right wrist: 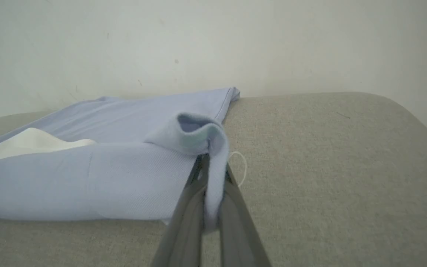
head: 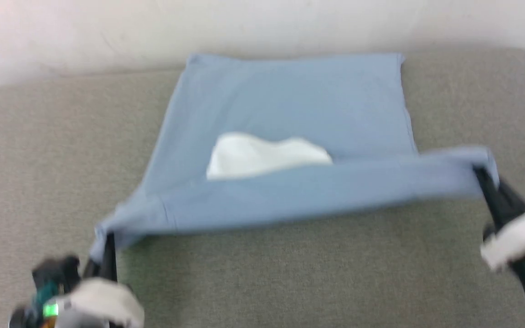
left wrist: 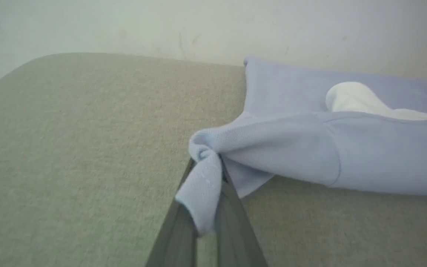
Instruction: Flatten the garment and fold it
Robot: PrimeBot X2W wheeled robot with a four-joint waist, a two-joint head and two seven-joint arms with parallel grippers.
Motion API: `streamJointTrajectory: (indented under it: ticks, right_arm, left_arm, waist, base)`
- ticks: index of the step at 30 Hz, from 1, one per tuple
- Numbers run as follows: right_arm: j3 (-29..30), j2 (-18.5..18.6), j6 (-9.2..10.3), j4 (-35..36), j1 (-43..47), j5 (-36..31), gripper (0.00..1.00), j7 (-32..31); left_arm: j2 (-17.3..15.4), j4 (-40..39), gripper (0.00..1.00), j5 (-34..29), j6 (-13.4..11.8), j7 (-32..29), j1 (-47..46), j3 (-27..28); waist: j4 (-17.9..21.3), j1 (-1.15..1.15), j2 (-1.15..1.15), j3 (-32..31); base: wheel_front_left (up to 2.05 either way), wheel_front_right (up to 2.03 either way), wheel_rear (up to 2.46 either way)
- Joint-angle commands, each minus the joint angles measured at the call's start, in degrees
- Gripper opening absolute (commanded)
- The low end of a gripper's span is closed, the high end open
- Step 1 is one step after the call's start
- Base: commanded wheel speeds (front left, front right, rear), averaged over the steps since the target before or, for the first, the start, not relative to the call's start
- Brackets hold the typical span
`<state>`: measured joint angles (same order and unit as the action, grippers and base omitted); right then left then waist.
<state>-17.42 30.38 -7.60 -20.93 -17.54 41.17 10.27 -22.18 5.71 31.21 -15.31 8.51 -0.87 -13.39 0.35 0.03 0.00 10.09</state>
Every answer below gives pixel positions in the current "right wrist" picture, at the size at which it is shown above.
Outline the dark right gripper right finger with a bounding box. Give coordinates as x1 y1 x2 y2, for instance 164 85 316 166
218 163 272 267

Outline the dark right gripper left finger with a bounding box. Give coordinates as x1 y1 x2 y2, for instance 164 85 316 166
150 154 210 267

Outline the light blue polo shirt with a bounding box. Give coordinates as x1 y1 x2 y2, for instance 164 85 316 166
0 87 241 232

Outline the white thread loop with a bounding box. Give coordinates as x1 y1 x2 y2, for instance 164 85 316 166
229 151 248 187

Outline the grey fabric sofa seat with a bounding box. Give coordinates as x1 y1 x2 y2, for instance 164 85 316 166
0 92 427 267

